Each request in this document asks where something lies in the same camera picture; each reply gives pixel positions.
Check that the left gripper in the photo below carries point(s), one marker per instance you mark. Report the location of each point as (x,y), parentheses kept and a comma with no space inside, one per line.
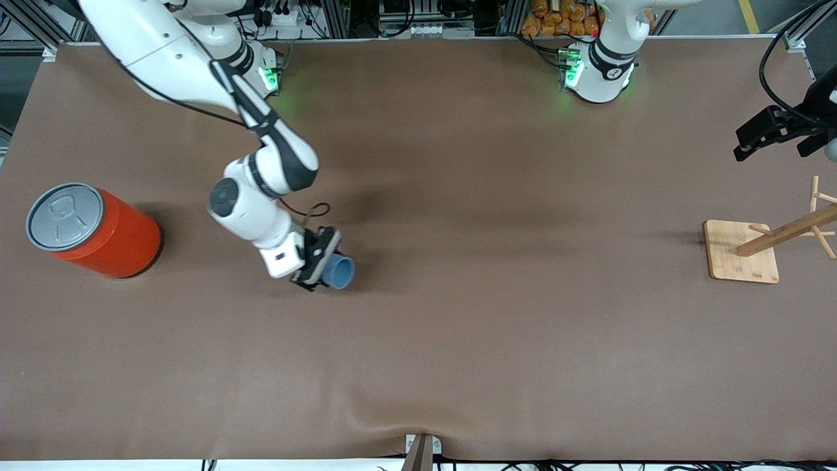
(813,111)

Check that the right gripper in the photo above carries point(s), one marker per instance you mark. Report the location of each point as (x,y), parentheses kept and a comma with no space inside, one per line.
(320,243)

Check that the light blue plastic cup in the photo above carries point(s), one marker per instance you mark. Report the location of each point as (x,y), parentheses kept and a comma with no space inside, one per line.
(343,271)

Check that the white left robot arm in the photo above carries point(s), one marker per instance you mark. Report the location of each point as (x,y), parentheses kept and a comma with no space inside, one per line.
(605,65)

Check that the wooden mug rack stand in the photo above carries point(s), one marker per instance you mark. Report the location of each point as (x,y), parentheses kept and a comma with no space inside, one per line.
(742,255)

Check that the brown table mat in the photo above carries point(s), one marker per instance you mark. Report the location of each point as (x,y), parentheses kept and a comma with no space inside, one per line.
(458,294)

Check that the orange can with silver lid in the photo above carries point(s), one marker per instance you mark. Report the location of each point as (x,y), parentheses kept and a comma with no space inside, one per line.
(118,242)

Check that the power strip with black plugs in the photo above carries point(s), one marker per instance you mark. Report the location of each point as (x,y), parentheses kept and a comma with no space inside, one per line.
(281,16)

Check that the orange packaged snacks pile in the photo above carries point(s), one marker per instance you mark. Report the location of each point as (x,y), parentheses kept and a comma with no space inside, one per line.
(562,19)

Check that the white power strip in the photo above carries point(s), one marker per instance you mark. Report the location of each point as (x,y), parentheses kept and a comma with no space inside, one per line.
(428,30)

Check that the aluminium frame rail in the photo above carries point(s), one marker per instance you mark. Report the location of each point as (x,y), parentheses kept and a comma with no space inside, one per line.
(39,26)
(801,29)

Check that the aluminium frame post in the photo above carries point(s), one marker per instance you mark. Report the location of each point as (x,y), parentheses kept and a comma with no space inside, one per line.
(335,16)
(513,16)

